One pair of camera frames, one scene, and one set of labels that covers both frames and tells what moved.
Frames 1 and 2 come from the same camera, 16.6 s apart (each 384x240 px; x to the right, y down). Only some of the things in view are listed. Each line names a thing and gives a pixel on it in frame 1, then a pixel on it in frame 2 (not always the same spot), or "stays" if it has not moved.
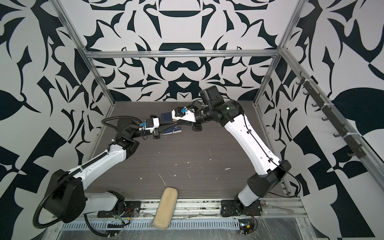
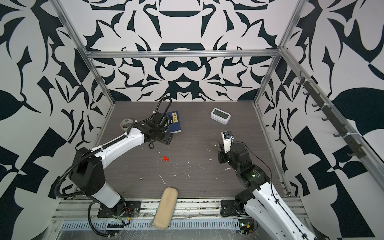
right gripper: (196, 126) → (222, 157)
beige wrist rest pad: (166, 208) stays
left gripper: (156, 135) → (168, 139)
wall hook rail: (352, 138) stays
